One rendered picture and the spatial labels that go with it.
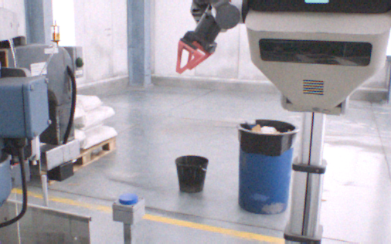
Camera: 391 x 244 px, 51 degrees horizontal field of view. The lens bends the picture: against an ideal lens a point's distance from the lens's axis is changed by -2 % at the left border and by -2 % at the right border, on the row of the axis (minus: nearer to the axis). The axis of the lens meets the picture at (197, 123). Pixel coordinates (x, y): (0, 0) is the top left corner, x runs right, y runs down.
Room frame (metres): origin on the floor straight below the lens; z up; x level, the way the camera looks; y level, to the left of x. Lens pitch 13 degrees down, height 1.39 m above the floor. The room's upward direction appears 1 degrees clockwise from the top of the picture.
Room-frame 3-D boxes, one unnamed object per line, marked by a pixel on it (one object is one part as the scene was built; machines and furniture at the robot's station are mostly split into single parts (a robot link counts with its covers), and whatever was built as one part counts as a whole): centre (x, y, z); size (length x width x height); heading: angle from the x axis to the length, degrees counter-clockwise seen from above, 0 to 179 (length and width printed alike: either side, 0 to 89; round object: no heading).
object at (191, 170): (3.41, 0.04, 0.13); 0.30 x 0.30 x 0.26
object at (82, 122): (4.32, 1.21, 0.44); 0.68 x 0.44 x 0.15; 160
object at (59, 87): (1.09, 0.53, 1.21); 0.30 x 0.25 x 0.30; 70
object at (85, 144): (4.33, 1.19, 0.20); 0.67 x 0.43 x 0.15; 160
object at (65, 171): (1.13, 0.38, 0.98); 0.09 x 0.05 x 0.05; 160
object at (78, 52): (1.19, 0.37, 1.28); 0.08 x 0.05 x 0.09; 70
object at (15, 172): (0.93, 0.45, 1.04); 0.08 x 0.06 x 0.05; 160
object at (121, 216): (1.23, 0.22, 0.81); 0.08 x 0.08 x 0.06; 70
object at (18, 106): (0.66, 0.29, 1.25); 0.10 x 0.08 x 0.12; 5
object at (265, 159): (3.10, -0.54, 0.32); 0.51 x 0.48 x 0.65; 160
